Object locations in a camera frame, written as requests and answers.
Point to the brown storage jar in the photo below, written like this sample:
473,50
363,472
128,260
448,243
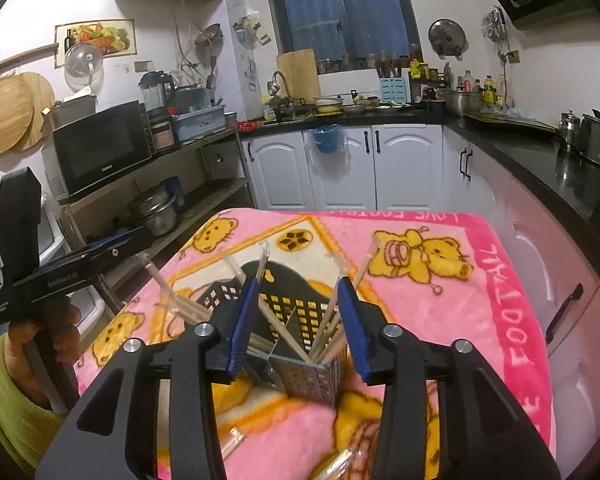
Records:
162,135

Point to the metal drawer box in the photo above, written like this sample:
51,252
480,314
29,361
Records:
225,157

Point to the white dish drainer box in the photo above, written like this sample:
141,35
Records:
200,125

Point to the fruit wall poster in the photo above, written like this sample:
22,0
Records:
95,37

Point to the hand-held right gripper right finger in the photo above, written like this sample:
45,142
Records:
352,325

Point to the blue knife block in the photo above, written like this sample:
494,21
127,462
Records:
394,92

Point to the small steel kettle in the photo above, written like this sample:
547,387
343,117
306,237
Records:
570,127

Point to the metal shelf rack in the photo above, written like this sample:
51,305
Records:
210,197

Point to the dark framed window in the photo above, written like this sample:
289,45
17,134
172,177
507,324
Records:
330,15

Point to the yellow capped bottle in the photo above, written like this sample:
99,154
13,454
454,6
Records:
489,95

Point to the blue plastic basin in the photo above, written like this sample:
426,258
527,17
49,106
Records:
326,140

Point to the row of spice jars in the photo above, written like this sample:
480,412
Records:
330,66

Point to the pink bear printed blanket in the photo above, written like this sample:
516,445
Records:
430,335

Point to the black microwave oven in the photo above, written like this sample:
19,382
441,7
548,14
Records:
100,152

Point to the wooden cutting board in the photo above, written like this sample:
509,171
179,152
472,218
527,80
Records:
297,72

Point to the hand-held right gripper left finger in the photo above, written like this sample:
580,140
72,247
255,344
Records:
242,320

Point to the hanging metal utensils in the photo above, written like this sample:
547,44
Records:
495,22

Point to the round wooden board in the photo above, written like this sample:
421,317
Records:
5,120
42,105

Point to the countertop blender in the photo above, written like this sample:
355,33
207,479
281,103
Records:
156,92

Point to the stainless steel basin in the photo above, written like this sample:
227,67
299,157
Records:
462,102

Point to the black kitchen countertop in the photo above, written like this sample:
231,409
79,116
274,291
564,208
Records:
530,155

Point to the steel container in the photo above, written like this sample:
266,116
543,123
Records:
75,112

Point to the large stainless steel pot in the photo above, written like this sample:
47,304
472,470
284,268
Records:
152,215

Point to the hanging pan lid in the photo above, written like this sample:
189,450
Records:
209,40

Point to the white kitchen base cabinet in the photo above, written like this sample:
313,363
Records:
285,170

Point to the curved metal faucet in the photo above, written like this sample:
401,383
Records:
273,85

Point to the long white kitchen cabinet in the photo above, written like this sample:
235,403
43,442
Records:
530,240

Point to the glass pot lid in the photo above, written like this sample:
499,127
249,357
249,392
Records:
82,65

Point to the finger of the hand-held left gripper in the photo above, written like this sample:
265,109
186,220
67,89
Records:
125,242

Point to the bunch of chopsticks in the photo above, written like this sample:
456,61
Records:
285,332

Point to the person's left hand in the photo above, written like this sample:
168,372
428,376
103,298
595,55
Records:
20,360

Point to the wooden chopstick pair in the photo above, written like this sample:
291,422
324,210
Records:
337,465
233,444

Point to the cream cooking pan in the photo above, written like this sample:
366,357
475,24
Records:
328,105

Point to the grey plastic utensil basket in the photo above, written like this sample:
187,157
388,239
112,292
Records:
305,377

